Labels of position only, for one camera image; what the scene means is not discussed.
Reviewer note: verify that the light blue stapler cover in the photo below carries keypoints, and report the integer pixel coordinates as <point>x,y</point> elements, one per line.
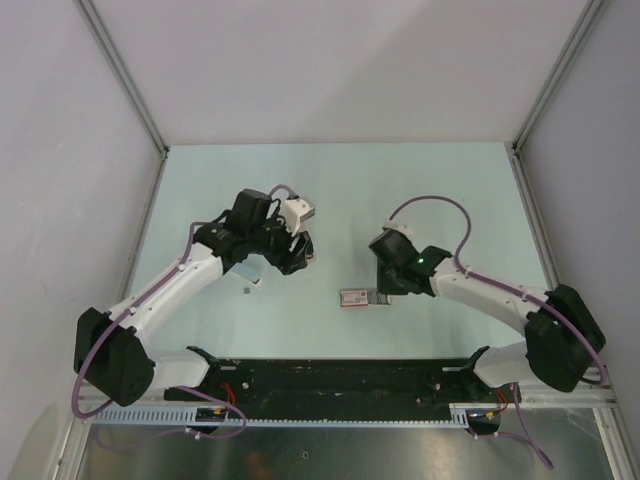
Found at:
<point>248,274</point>

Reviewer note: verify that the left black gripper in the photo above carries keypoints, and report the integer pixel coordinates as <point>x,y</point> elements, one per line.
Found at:
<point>286,261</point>

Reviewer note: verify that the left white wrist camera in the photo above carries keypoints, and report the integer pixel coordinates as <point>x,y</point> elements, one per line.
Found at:
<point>295,212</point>

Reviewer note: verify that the aluminium corner post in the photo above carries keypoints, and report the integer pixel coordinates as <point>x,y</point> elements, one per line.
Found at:
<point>105,43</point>
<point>578,37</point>

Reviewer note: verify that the right aluminium corner post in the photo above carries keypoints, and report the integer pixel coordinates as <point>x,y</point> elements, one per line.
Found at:
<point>578,37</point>

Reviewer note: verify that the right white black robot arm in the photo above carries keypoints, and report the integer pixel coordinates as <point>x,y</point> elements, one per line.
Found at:
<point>493,366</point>

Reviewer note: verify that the red white staple box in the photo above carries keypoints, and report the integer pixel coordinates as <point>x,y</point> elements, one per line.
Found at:
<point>356,298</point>

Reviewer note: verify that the left aluminium corner post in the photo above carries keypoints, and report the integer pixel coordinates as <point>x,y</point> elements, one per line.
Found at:
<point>105,43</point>

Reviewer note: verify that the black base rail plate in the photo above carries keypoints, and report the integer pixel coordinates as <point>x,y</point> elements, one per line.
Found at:
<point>383,390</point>

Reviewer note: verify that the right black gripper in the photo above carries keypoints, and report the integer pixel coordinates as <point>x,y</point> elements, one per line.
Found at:
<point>384,286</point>

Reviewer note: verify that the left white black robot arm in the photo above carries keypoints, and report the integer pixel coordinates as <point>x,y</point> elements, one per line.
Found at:
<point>113,347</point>

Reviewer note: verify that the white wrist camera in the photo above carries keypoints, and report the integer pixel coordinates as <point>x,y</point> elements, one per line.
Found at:
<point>295,212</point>
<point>404,229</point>

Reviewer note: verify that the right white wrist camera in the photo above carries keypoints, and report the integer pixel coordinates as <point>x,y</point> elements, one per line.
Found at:
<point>404,229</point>

